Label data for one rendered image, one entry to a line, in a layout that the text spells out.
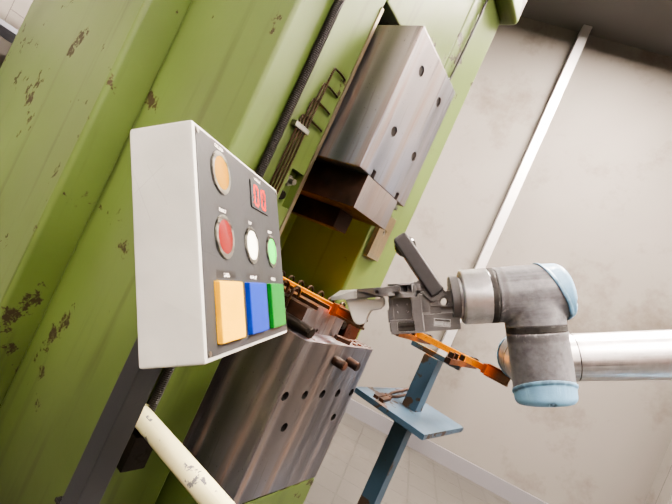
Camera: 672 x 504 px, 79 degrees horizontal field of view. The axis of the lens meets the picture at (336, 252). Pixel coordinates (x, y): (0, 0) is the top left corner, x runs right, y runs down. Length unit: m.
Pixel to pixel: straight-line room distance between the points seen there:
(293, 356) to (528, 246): 2.89
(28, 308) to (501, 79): 3.71
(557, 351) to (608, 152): 3.42
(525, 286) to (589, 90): 3.58
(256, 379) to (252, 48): 0.80
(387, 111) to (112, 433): 0.90
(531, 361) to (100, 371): 0.89
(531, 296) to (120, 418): 0.65
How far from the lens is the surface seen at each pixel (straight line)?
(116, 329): 1.07
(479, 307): 0.67
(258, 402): 1.11
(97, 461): 0.77
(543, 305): 0.69
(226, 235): 0.54
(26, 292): 1.35
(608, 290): 3.84
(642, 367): 0.88
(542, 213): 3.76
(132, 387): 0.71
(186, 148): 0.51
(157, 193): 0.51
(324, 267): 1.50
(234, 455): 1.17
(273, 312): 0.69
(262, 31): 1.07
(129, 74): 1.31
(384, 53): 1.21
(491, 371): 1.58
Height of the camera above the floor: 1.12
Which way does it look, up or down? 1 degrees up
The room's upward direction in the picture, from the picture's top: 24 degrees clockwise
